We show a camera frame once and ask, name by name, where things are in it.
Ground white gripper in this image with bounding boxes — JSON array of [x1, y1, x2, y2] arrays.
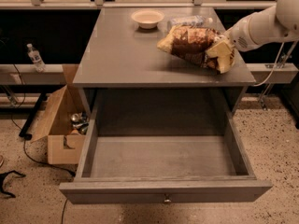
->
[[206, 18, 253, 74]]

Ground brown chip bag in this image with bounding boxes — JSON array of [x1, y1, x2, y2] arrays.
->
[[157, 25, 235, 73]]

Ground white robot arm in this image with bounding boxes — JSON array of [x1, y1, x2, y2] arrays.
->
[[205, 0, 299, 73]]

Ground grey cabinet counter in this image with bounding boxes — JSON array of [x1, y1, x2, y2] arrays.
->
[[74, 7, 255, 91]]

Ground open grey drawer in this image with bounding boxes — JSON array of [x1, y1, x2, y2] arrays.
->
[[60, 88, 272, 204]]

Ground drawer knob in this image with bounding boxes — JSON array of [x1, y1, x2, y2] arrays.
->
[[164, 195, 172, 204]]

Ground lying plastic water bottle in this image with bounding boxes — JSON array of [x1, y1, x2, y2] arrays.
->
[[167, 15, 213, 27]]

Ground white paper bowl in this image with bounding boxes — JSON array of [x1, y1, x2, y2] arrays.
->
[[131, 9, 164, 29]]

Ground metal cans in box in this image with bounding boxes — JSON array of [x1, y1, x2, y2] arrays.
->
[[70, 112, 89, 135]]

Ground cardboard box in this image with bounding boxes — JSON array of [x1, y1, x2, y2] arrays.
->
[[31, 64, 86, 164]]

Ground upright water bottle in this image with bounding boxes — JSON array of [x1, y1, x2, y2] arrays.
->
[[27, 43, 45, 73]]

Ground right low shelf rail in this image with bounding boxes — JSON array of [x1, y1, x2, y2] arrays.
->
[[247, 63, 299, 84]]

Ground low shelf rail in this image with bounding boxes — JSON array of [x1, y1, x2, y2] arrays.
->
[[247, 63, 299, 84], [0, 64, 66, 85]]

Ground left low shelf rail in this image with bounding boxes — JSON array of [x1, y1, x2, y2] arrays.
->
[[0, 64, 66, 85]]

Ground black floor cable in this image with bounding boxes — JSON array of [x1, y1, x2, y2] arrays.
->
[[0, 39, 77, 224]]

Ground black strap on floor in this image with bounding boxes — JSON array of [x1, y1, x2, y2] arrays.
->
[[0, 170, 26, 199]]

